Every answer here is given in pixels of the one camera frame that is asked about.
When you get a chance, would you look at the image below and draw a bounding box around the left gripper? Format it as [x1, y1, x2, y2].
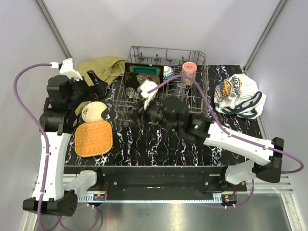
[67, 70, 108, 109]

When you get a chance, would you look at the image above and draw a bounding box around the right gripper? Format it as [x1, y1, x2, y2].
[124, 95, 179, 133]

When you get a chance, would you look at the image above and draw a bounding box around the cream round floral plate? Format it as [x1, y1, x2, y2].
[81, 102, 108, 123]

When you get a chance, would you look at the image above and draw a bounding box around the clear drinking glass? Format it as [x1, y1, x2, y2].
[174, 83, 186, 98]

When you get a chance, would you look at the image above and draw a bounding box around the black floral square plate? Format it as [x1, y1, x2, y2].
[123, 72, 161, 99]

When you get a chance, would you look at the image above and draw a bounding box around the teal square ceramic dish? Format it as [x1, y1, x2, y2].
[125, 62, 164, 77]

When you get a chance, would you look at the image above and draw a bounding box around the red patterned bowl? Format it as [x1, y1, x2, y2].
[163, 65, 174, 81]

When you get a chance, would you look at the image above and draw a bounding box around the woven bamboo basket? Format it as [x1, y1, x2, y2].
[75, 120, 113, 158]

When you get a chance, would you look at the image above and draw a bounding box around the pink skull pattern mug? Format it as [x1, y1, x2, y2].
[181, 62, 197, 86]

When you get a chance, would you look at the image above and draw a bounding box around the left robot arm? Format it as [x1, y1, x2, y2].
[23, 70, 104, 217]

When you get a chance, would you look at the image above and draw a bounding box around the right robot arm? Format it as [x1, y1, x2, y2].
[128, 96, 283, 191]

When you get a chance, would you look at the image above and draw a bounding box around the olive green cloth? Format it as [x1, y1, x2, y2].
[72, 56, 127, 118]

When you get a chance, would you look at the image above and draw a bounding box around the white printed t-shirt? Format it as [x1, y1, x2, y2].
[214, 74, 267, 120]

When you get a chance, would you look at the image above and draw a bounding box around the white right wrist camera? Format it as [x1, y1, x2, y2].
[137, 79, 158, 110]

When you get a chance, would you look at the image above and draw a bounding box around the grey wire dish rack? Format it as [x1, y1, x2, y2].
[113, 46, 210, 128]

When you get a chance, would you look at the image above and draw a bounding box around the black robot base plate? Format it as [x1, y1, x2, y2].
[92, 166, 247, 202]

